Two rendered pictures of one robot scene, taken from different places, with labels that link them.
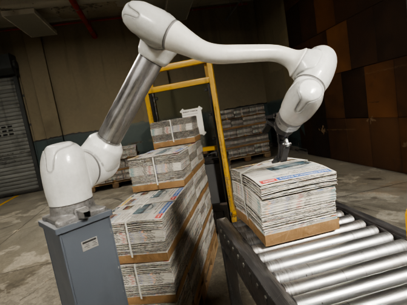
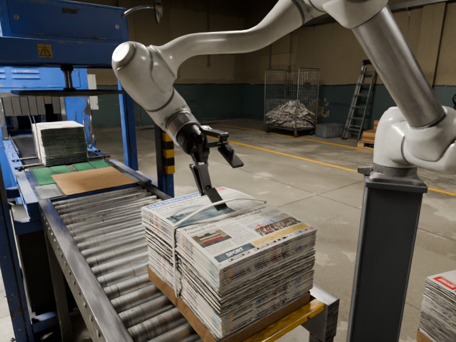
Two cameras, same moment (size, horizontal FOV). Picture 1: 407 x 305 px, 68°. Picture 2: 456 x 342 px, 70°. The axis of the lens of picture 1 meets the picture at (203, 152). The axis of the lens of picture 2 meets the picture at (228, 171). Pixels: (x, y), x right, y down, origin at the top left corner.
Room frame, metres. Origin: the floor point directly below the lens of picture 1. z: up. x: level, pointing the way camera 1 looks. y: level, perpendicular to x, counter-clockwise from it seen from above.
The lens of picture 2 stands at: (1.89, -0.62, 1.36)
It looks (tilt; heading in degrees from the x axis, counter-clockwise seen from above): 15 degrees down; 153
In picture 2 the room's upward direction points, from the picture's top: straight up
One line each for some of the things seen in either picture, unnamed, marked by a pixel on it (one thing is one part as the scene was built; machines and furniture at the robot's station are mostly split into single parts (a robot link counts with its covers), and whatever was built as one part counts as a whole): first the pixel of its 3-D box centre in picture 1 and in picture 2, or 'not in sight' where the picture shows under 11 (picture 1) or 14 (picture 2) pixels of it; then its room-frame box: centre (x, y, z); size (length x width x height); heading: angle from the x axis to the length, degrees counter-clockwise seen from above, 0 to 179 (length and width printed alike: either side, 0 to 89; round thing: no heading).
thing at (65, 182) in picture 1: (66, 171); (400, 135); (1.11, 0.51, 1.17); 0.18 x 0.16 x 0.22; 167
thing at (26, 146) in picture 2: not in sight; (51, 152); (-1.38, -0.72, 0.75); 1.53 x 0.64 x 0.10; 9
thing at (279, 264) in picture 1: (329, 253); (167, 262); (0.93, -0.35, 0.77); 0.47 x 0.05 x 0.05; 99
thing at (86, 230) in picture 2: not in sight; (126, 223); (0.55, -0.42, 0.77); 0.47 x 0.05 x 0.05; 99
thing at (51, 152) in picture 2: not in sight; (60, 141); (-0.83, -0.63, 0.93); 0.38 x 0.30 x 0.26; 9
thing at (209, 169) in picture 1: (203, 189); not in sight; (3.54, 0.07, 0.40); 0.69 x 0.55 x 0.80; 80
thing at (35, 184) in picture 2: not in sight; (81, 182); (-0.26, -0.54, 0.75); 0.70 x 0.65 x 0.10; 9
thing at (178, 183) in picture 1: (164, 181); not in sight; (2.16, 0.32, 0.86); 0.38 x 0.29 x 0.04; 79
